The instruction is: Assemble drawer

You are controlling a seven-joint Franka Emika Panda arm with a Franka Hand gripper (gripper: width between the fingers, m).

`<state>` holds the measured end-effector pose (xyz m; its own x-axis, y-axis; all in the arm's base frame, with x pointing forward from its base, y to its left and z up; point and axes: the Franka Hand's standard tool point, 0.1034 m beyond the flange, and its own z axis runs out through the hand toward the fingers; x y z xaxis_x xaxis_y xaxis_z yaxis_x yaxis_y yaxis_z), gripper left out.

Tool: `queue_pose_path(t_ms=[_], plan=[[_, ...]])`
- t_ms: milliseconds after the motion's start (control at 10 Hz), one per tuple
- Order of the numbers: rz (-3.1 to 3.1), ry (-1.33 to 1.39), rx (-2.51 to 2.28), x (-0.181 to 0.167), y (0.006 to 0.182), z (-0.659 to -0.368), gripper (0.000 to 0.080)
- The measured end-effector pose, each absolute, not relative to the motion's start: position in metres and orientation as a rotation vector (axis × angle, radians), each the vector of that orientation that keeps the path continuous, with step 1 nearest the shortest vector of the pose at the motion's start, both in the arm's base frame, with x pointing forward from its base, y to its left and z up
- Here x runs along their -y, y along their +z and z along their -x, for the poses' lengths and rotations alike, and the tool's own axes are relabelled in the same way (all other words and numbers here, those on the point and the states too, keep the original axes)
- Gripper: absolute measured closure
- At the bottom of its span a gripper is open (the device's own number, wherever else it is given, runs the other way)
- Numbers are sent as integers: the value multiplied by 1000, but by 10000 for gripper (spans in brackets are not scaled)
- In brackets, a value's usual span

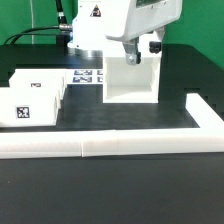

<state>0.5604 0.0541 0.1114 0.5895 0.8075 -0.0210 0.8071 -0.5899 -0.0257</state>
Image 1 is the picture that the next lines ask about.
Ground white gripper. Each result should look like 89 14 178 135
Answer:
103 0 183 65

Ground white drawer cabinet box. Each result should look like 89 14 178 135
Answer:
102 31 163 104

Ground white drawer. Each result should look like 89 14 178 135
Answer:
9 69 67 99
0 87 60 127

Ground white front drawer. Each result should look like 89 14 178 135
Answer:
0 87 60 127

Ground white fiducial marker plate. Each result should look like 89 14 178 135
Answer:
66 69 103 85

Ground white L-shaped fence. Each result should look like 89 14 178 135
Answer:
0 93 224 159

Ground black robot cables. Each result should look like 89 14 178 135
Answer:
2 0 73 46

